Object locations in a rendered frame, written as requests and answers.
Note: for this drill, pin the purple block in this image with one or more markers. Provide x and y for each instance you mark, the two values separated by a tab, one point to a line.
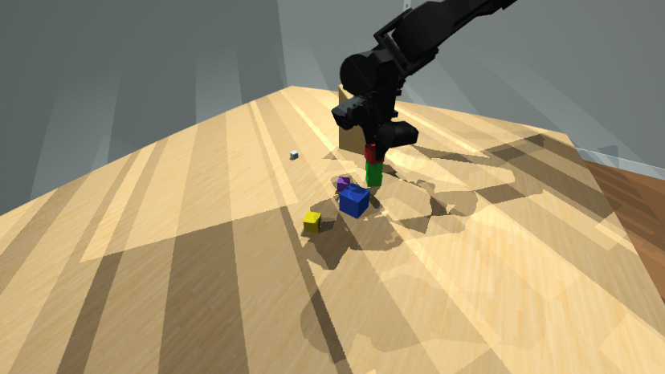
343	183

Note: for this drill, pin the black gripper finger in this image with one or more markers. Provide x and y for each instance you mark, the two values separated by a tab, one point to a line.
369	128
380	148

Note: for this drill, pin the green block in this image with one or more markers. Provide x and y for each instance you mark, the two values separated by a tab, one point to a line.
375	169
373	180

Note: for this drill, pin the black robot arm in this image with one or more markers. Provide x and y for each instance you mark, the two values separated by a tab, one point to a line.
414	44

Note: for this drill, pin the red block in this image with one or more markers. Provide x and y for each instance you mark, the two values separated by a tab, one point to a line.
370	154

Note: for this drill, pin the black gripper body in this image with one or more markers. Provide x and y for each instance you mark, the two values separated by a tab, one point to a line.
390	134

